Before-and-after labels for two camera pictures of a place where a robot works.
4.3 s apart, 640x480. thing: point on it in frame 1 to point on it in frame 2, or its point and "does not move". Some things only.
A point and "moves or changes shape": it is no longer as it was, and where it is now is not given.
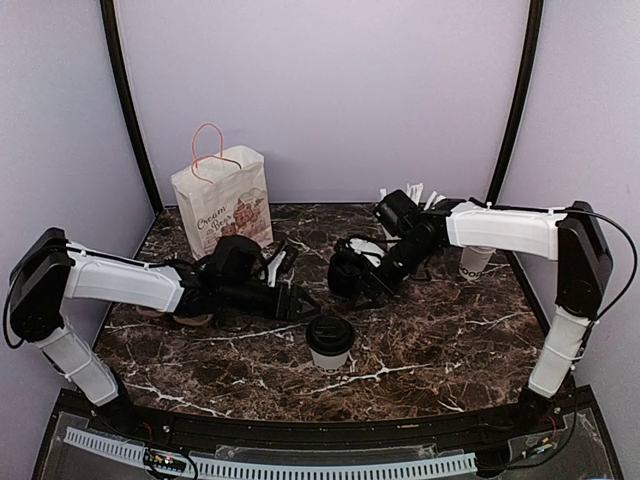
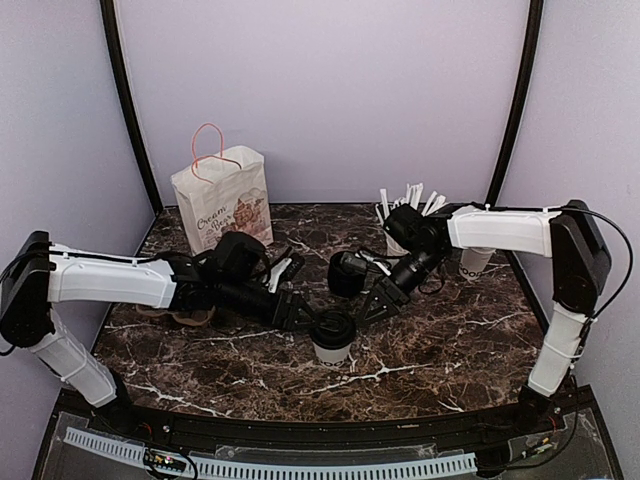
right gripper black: (372, 290) to (389, 294)
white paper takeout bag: (222, 195) does not move
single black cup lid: (330, 335) moves or changes shape
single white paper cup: (329, 364) moves or changes shape
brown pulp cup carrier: (192, 320) does not move
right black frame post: (525, 83) does not move
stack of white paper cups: (474, 260) does not move
